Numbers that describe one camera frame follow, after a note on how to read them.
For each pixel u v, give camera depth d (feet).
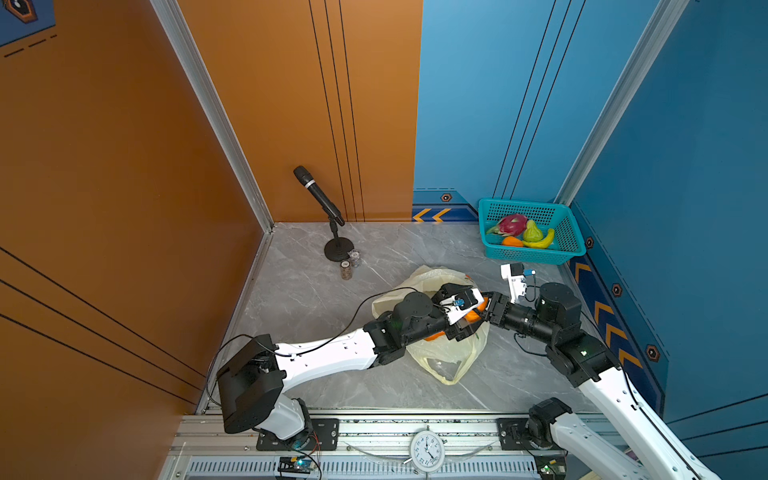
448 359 2.48
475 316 2.08
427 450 2.24
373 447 2.38
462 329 2.03
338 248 3.65
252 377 1.46
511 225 3.67
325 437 2.43
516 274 2.07
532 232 3.60
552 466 2.33
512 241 3.60
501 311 1.94
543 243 3.67
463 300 1.82
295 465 2.31
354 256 3.45
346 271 3.36
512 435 2.38
